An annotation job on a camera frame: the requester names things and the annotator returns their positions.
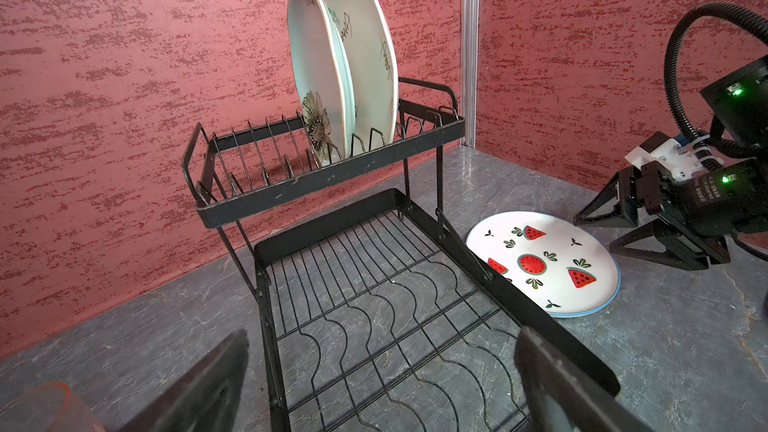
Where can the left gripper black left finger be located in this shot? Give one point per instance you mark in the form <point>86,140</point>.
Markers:
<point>206,397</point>

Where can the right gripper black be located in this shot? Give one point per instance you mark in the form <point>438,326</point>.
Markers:
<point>720,202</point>

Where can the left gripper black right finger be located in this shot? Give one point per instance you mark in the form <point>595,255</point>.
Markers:
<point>560,396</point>

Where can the white plate blue rim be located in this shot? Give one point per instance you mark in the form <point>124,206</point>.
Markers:
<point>560,267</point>

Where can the pink drinking glass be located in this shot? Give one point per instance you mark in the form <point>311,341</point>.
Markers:
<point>49,407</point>

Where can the cream plate gold rim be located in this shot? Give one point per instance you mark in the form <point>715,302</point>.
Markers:
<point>370,56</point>

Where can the mint green plate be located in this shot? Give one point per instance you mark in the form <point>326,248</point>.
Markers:
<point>322,78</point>

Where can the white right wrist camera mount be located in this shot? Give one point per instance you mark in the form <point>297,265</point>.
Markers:
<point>673,154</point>

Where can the black wire dish rack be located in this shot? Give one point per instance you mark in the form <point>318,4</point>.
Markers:
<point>375,316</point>

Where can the aluminium corner post right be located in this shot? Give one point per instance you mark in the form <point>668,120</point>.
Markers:
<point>469,65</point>

